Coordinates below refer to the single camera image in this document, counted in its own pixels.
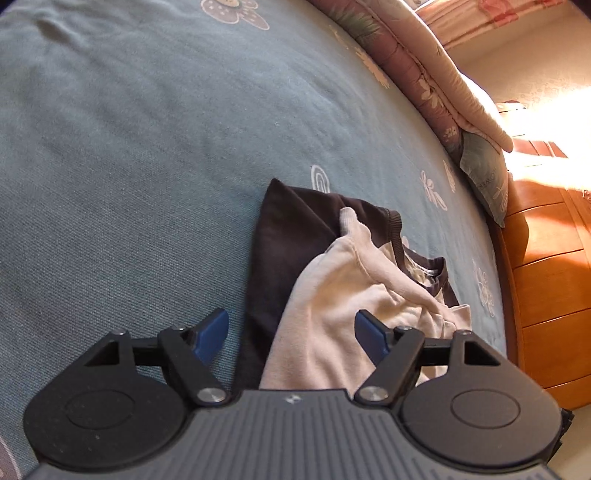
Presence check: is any green flower print pillow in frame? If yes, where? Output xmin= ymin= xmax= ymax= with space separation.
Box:
xmin=459 ymin=131 xmax=511 ymax=228

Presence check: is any wooden headboard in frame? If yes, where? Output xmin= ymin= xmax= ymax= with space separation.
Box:
xmin=489 ymin=102 xmax=591 ymax=411

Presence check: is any folded pink floral quilt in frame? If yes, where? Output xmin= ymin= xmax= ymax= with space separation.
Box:
xmin=307 ymin=0 xmax=515 ymax=168

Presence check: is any beige sweatshirt with dark sleeves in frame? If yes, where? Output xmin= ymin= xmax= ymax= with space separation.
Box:
xmin=235 ymin=178 xmax=473 ymax=393

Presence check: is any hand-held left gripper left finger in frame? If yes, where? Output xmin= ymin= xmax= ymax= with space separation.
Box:
xmin=85 ymin=308 xmax=232 ymax=409

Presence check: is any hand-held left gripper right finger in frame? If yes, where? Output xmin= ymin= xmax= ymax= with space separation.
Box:
xmin=353 ymin=309 xmax=502 ymax=408

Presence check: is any pink patterned curtain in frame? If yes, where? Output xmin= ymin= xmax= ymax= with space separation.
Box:
xmin=414 ymin=0 xmax=568 ymax=48

